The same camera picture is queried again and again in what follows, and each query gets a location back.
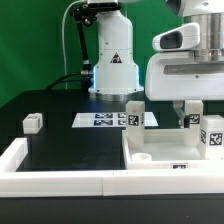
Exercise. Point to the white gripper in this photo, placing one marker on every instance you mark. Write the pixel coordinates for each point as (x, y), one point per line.
(173, 74)

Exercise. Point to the white square table top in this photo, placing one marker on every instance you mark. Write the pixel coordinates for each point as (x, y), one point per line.
(165, 149)

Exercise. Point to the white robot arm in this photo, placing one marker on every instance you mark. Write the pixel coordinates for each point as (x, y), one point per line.
(116, 74)

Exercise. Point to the white sheet with tags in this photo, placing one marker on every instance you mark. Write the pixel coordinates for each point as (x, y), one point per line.
(109, 119)

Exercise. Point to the white U-shaped obstacle fence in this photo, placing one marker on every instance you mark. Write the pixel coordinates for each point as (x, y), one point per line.
(100, 183)

